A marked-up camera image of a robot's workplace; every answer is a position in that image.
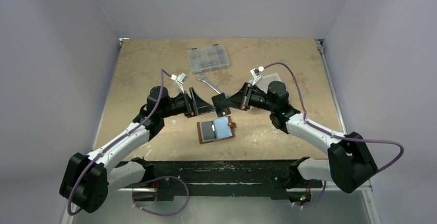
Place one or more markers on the white plastic bin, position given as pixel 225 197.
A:
pixel 265 80

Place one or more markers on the clear plastic screw organizer box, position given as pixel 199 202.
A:
pixel 208 59

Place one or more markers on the silver open-end wrench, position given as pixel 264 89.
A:
pixel 203 78

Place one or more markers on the brown leather card holder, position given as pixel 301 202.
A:
pixel 216 130

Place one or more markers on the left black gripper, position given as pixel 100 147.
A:
pixel 195 103

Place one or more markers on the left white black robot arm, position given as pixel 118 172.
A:
pixel 89 178

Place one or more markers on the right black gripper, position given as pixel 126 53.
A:
pixel 246 97

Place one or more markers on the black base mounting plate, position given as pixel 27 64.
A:
pixel 241 178

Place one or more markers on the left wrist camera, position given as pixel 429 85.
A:
pixel 179 81

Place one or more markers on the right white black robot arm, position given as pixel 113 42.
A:
pixel 349 163

